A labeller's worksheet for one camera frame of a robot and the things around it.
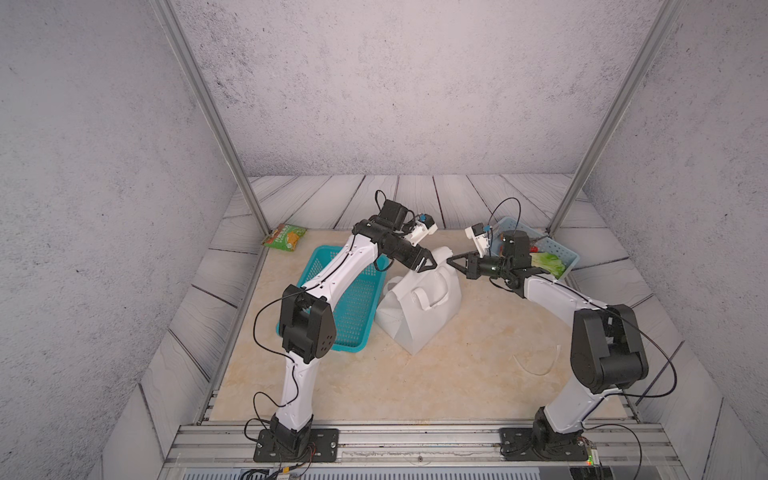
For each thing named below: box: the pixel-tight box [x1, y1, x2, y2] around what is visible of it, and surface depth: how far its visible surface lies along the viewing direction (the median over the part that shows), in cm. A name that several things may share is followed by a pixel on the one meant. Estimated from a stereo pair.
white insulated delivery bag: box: [375, 247, 462, 355], surface depth 86 cm
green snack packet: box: [261, 224, 308, 252], surface depth 117 cm
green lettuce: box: [529, 252, 566, 279], surface depth 104 cm
